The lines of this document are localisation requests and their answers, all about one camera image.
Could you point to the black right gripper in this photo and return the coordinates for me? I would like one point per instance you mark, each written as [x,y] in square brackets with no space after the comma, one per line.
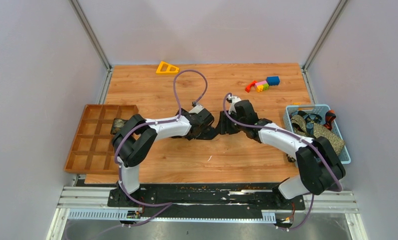
[224,127]

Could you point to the rolled dark patterned tie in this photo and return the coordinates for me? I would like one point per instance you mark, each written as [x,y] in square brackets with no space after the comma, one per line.
[117,124]

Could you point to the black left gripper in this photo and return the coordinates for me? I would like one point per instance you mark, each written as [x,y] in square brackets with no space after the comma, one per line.
[184,111]

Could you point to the yellow triangular plastic piece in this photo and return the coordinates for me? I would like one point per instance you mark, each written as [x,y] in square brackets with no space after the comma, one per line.
[165,68]

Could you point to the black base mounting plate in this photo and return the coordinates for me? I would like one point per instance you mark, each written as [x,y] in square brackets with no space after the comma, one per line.
[208,200]

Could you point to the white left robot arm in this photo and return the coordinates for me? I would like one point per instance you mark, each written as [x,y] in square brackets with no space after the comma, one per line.
[134,140]

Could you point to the colourful toy block assembly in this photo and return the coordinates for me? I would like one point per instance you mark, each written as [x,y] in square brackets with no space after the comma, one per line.
[264,85]

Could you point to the olive green patterned tie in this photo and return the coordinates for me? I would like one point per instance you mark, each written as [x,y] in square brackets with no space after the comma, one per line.
[315,130]

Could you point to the aluminium frame rail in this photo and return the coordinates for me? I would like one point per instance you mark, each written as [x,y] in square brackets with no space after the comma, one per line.
[92,203]

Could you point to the black tie with gold pattern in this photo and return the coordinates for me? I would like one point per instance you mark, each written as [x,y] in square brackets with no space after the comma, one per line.
[207,133]

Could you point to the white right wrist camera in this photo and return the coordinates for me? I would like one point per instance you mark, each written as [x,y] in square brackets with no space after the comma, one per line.
[232,99]

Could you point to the orange wooden compartment tray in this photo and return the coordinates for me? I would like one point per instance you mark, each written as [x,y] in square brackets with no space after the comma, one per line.
[91,151]

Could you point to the blue and red tie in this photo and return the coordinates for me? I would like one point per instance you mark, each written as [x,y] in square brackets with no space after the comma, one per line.
[312,118]

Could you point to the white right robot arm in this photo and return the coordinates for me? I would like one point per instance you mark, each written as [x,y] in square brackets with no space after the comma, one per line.
[320,169]

